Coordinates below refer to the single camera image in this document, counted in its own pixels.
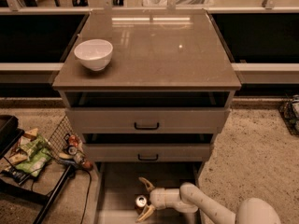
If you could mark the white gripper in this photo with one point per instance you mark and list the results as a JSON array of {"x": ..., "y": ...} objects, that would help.
[{"x": 159, "y": 199}]

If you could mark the orange soda can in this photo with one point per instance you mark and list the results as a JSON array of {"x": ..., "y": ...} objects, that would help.
[{"x": 140, "y": 203}]

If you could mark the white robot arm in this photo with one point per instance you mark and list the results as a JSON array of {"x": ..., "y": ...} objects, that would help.
[{"x": 188, "y": 199}]

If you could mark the open bottom drawer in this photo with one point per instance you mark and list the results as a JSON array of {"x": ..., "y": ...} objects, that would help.
[{"x": 119, "y": 187}]

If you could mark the red soda can in basket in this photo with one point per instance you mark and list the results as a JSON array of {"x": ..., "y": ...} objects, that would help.
[{"x": 73, "y": 141}]

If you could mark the grey drawer cabinet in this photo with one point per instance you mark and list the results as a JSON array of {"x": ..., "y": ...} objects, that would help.
[{"x": 159, "y": 60}]

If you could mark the green snack bag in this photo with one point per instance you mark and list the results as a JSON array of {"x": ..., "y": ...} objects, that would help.
[{"x": 38, "y": 154}]

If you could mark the dark snack bag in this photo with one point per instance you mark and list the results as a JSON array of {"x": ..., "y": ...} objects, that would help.
[{"x": 18, "y": 176}]

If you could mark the white ceramic bowl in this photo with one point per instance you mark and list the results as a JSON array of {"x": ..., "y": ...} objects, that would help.
[{"x": 94, "y": 54}]

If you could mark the middle drawer with black handle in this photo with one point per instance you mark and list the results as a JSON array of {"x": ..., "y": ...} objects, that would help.
[{"x": 145, "y": 153}]

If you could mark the drawer with black handle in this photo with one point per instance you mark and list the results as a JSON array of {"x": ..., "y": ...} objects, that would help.
[
  {"x": 147, "y": 120},
  {"x": 145, "y": 153}
]

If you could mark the top drawer with black handle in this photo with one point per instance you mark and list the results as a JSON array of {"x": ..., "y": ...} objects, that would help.
[{"x": 147, "y": 120}]

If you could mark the wire mesh basket left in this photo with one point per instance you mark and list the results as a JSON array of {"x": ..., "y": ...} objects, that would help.
[{"x": 58, "y": 143}]

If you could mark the wire basket right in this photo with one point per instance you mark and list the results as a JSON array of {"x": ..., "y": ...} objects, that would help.
[{"x": 289, "y": 111}]

